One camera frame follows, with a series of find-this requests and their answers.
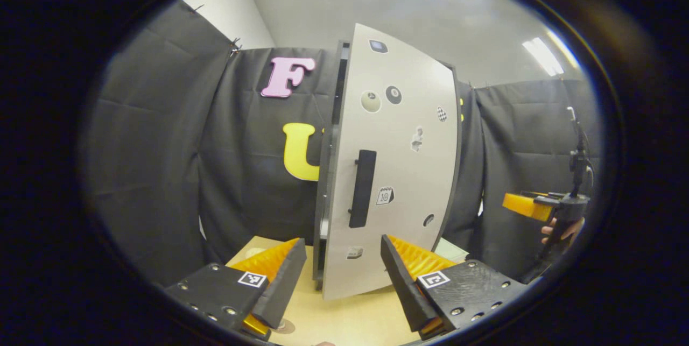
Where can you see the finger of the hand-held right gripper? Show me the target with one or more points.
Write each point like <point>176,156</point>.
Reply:
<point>519,205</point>

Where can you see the dark grey cabinet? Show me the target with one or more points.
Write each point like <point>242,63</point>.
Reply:
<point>324,200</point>

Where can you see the grey cabinet door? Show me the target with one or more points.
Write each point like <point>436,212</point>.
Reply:
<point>412,174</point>

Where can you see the black backdrop cloth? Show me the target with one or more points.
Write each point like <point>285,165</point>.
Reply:
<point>161,147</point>

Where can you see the round brown coaster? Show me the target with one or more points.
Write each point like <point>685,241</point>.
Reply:
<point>286,327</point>

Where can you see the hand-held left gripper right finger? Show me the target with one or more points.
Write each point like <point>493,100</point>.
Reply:
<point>403,281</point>

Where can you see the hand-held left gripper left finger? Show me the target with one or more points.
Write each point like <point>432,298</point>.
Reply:
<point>282,287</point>

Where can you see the small ceiling light panel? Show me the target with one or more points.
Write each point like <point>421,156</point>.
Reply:
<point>545,55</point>

